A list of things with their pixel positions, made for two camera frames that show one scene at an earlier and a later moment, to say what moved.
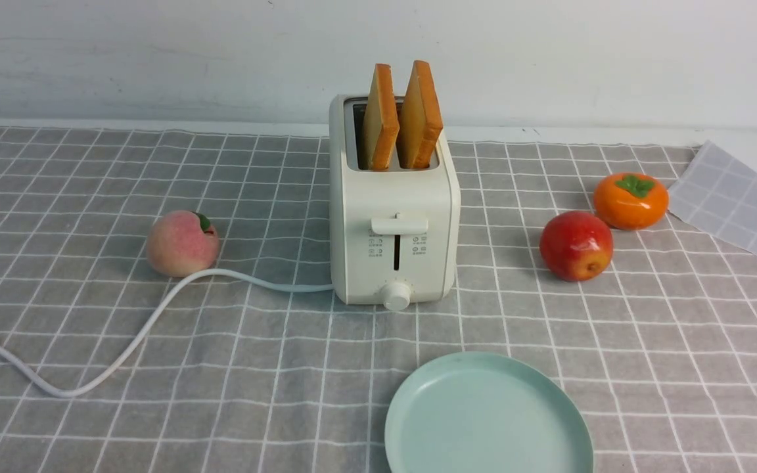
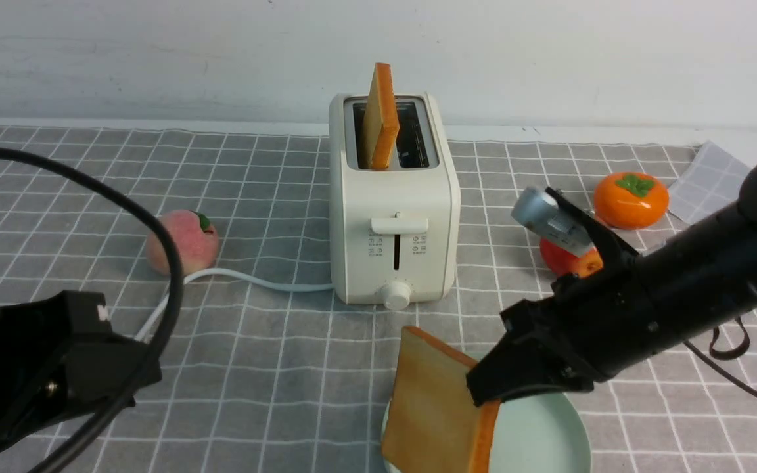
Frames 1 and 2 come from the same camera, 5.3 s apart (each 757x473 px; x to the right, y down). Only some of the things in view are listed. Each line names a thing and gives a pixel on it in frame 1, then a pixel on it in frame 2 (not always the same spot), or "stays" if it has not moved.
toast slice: x=420 y=123 → x=434 y=425
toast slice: x=380 y=125 stays
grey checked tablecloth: x=686 y=357 stays
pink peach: x=183 y=244 stays
